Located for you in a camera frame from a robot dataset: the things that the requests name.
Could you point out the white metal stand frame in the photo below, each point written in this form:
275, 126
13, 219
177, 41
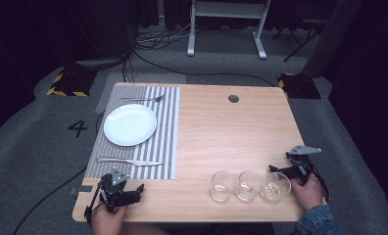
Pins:
227, 9

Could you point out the grey striped placemat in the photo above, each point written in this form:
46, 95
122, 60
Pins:
168, 137

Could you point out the silver fork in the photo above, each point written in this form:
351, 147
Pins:
143, 98

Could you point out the grey tape strip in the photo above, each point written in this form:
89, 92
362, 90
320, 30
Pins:
83, 188

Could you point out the black tripod stand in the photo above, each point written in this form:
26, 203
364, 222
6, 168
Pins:
300, 36

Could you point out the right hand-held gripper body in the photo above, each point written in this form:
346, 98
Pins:
300, 163

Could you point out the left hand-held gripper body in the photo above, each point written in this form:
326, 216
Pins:
114, 188

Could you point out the white round plate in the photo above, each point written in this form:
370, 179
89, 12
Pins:
130, 124

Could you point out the person's right hand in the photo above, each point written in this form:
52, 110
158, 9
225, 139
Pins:
309, 194

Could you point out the dark grey column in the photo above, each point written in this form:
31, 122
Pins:
332, 36

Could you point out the silver table knife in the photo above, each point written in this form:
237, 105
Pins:
130, 161

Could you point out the clear drinking glass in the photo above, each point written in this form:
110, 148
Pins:
248, 186
221, 186
275, 191

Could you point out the person's left hand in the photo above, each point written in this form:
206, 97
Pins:
106, 219

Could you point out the black yellow hazard base plate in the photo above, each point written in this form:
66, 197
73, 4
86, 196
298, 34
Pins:
300, 86
72, 84

